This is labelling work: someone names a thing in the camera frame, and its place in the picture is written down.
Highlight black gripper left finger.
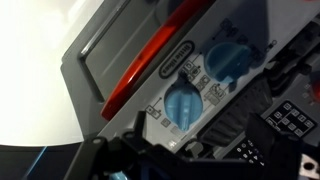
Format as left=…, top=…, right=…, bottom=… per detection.
left=63, top=110, right=158, bottom=180

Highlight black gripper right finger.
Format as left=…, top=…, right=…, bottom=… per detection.
left=248, top=112, right=305, bottom=180

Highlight blue stove knob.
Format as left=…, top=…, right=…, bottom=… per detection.
left=163, top=81, right=205, bottom=132
left=203, top=40, right=253, bottom=85

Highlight grey oven door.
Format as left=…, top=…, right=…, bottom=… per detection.
left=60, top=0, right=218, bottom=138

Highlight grey toy stove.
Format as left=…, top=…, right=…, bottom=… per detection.
left=60, top=0, right=320, bottom=180

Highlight red oven door handle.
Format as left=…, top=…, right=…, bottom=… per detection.
left=100, top=0, right=216, bottom=122

